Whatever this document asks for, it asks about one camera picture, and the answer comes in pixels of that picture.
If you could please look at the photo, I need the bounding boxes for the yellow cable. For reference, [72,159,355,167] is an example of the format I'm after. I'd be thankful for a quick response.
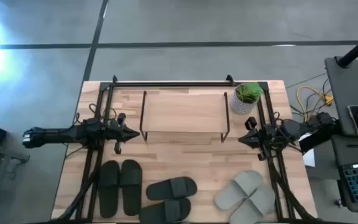
[296,86,334,122]

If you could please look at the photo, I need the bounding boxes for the white patterned plant pot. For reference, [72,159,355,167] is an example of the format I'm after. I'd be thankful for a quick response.
[229,86,260,115]

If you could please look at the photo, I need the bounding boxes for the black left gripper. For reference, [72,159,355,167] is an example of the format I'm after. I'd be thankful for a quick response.
[104,113,140,156]

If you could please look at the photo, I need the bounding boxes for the grey side desk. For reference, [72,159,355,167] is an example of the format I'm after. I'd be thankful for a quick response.
[324,56,358,138]

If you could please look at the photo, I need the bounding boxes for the white paper sheet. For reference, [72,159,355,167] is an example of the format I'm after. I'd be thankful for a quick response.
[303,149,316,168]

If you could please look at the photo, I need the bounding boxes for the black cable bundle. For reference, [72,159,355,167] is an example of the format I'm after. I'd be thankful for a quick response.
[54,164,102,222]
[267,158,319,222]

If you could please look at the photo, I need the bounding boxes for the black pole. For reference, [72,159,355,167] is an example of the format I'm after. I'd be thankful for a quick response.
[336,27,358,68]

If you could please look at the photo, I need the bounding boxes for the black stand bar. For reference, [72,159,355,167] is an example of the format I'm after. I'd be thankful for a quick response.
[298,129,341,153]

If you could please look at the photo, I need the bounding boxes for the grey metal stand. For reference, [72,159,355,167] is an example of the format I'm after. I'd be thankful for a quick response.
[0,143,30,187]

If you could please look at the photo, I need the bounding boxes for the green potted plant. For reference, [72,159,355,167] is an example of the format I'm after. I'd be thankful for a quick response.
[235,82,264,105]

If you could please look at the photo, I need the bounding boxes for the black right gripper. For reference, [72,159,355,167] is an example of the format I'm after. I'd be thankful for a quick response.
[238,116,276,162]

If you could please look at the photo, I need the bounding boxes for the wooden shelf black metal legs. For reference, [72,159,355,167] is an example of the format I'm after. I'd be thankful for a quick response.
[139,90,231,143]

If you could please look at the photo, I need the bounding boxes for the black metal table frame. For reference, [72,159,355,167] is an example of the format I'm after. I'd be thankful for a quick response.
[53,74,323,224]

